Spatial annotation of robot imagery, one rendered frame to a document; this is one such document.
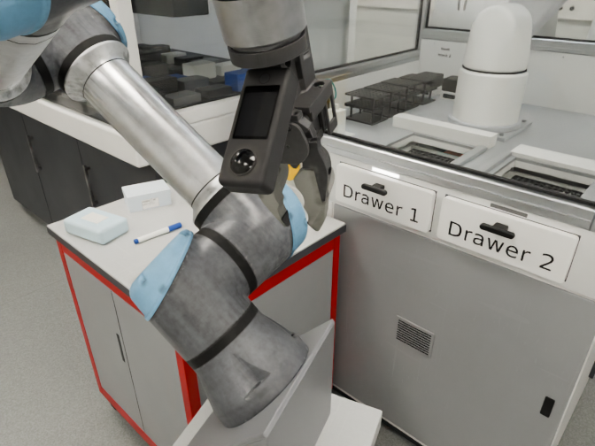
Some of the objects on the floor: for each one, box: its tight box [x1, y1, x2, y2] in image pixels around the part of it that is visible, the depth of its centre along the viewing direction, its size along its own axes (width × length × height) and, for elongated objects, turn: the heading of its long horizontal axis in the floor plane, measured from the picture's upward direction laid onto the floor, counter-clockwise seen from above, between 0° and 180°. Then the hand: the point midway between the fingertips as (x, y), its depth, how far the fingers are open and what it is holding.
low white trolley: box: [47, 183, 346, 446], centre depth 152 cm, size 58×62×76 cm
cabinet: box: [286, 183, 595, 446], centre depth 175 cm, size 95×103×80 cm
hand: (297, 223), depth 53 cm, fingers open, 3 cm apart
